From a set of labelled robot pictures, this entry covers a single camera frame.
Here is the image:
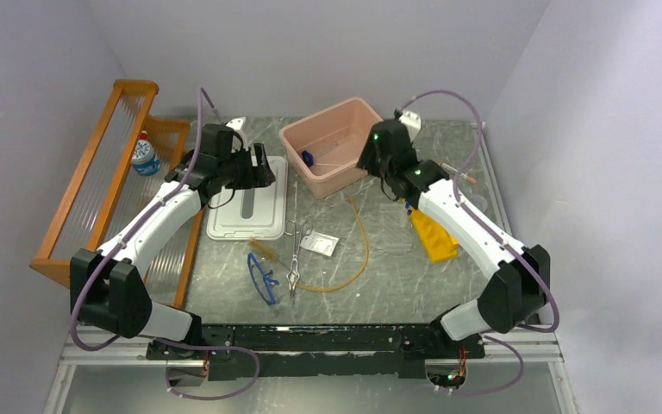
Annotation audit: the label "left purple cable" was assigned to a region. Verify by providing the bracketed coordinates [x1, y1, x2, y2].
[68, 87, 221, 353]

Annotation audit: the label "graduated cylinder blue base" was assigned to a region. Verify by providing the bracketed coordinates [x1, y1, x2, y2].
[300, 140, 360, 168]

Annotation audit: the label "purple cable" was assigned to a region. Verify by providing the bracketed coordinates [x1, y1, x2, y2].
[397, 89, 560, 335]
[68, 87, 221, 353]

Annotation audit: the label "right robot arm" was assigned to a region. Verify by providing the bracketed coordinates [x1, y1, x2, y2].
[357, 119, 553, 357]

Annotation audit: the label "white bin lid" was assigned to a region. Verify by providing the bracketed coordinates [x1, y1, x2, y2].
[206, 156, 288, 242]

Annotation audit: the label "yellow rubber tubing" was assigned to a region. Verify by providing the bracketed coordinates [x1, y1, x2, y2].
[297, 195, 371, 294]

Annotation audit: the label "test tube brush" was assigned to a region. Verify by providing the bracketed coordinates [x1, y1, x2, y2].
[247, 239, 287, 268]

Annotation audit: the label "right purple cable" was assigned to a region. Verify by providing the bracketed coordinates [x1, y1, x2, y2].
[397, 89, 560, 335]

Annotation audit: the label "white orange marker pen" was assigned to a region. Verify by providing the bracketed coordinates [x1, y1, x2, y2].
[440, 162, 477, 185]

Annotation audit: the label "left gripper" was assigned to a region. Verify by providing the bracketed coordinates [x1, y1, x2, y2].
[217, 142, 274, 190]

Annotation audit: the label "clear acrylic tube rack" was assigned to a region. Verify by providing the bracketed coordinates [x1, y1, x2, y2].
[371, 204, 412, 254]

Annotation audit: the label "metal crucible tongs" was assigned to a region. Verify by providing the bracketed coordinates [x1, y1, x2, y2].
[284, 219, 313, 298]

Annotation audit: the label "pink plastic bin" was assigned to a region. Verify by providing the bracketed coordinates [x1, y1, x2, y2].
[279, 97, 382, 199]

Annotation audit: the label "yellow test tube rack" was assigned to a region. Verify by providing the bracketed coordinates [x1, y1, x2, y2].
[405, 205, 458, 264]

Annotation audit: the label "orange wooden shelf rack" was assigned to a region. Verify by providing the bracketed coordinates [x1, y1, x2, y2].
[29, 79, 190, 286]

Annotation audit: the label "blue white bottle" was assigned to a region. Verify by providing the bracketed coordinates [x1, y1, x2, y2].
[131, 130, 160, 177]

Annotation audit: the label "black base frame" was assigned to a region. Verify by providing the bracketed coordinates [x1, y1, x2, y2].
[146, 323, 485, 380]

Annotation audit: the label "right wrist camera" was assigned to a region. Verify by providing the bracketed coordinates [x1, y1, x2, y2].
[398, 110, 422, 141]

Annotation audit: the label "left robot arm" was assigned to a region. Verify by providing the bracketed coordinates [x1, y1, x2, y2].
[69, 123, 276, 359]

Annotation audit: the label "clear petri dish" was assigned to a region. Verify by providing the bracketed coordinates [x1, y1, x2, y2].
[467, 194, 489, 212]

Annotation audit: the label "blue safety glasses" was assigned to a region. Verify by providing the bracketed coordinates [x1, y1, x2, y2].
[247, 253, 279, 306]

